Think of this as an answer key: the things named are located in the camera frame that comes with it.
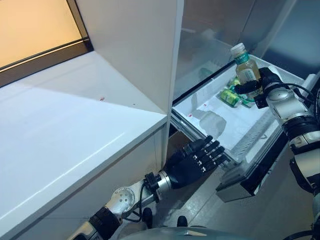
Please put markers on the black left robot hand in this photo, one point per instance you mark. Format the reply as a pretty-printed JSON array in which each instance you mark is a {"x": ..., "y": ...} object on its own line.
[{"x": 185, "y": 165}]

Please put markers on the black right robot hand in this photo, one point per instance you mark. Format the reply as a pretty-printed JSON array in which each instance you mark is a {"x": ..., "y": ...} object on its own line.
[{"x": 250, "y": 86}]

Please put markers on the yellow tea bottle white cap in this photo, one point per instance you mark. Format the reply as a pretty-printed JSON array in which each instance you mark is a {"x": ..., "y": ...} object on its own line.
[{"x": 246, "y": 67}]

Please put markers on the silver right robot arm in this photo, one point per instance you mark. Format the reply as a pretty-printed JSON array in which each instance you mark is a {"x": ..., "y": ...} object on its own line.
[{"x": 292, "y": 110}]

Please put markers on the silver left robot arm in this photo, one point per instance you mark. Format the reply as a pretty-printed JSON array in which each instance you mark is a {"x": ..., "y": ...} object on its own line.
[{"x": 122, "y": 197}]

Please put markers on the white fridge drawer steel front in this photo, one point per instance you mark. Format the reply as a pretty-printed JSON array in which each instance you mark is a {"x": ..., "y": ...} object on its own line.
[{"x": 245, "y": 130}]

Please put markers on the silver fridge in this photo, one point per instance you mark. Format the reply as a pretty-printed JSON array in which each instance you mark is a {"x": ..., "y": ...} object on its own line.
[{"x": 212, "y": 30}]

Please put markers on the teal green drink can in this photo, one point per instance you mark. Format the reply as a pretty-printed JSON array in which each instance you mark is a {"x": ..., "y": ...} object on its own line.
[{"x": 247, "y": 103}]

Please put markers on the brown cardboard piece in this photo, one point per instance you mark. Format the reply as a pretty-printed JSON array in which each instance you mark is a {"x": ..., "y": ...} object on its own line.
[{"x": 178, "y": 142}]

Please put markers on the black right robot foot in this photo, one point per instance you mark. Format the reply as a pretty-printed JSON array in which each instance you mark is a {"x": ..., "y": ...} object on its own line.
[{"x": 182, "y": 221}]

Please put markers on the black robot foot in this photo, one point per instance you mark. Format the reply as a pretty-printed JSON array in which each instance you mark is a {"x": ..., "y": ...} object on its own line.
[
  {"x": 182, "y": 221},
  {"x": 148, "y": 217}
]

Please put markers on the black left robot foot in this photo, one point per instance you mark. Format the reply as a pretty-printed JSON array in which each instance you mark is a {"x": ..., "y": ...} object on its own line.
[{"x": 148, "y": 217}]

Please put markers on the grey robot body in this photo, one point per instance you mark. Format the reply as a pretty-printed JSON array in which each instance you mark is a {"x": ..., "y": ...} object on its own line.
[{"x": 180, "y": 233}]

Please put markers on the tall white cabinet panel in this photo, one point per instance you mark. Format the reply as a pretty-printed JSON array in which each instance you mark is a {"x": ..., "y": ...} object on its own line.
[{"x": 130, "y": 50}]

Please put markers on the white counter cabinet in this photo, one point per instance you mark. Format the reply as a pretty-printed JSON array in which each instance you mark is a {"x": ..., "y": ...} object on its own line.
[{"x": 62, "y": 137}]

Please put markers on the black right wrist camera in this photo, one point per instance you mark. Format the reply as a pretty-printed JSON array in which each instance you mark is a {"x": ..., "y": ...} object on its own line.
[{"x": 260, "y": 101}]

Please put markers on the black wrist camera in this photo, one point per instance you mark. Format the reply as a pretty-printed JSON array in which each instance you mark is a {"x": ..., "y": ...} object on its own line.
[
  {"x": 260, "y": 101},
  {"x": 152, "y": 186}
]

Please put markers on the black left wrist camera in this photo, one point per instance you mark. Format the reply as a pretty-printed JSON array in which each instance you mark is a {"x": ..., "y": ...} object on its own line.
[{"x": 152, "y": 186}]

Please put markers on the window with dark frame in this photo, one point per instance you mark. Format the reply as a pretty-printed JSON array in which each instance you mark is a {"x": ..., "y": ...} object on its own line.
[{"x": 37, "y": 30}]

